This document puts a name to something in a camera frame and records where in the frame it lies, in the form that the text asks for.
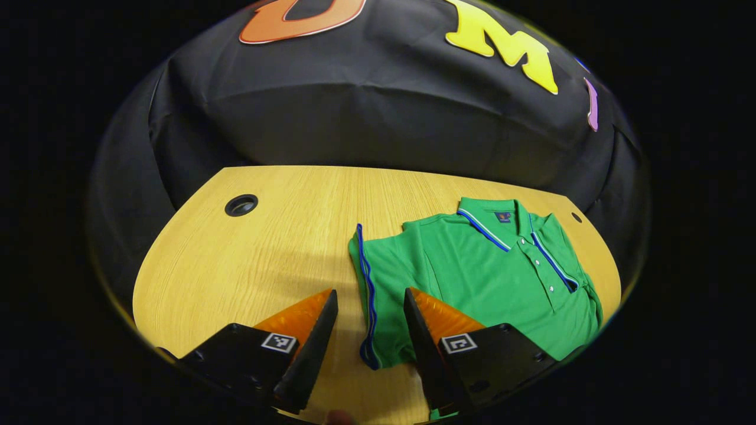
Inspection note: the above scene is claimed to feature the black backdrop cloth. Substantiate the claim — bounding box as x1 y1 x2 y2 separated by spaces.
87 0 650 308

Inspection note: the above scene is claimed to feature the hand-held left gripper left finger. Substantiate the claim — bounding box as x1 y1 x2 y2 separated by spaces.
155 289 339 415

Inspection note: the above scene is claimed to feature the green T-shirt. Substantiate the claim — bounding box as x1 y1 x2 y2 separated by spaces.
348 197 604 421

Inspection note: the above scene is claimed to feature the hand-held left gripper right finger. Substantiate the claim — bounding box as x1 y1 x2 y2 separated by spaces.
403 287 559 417

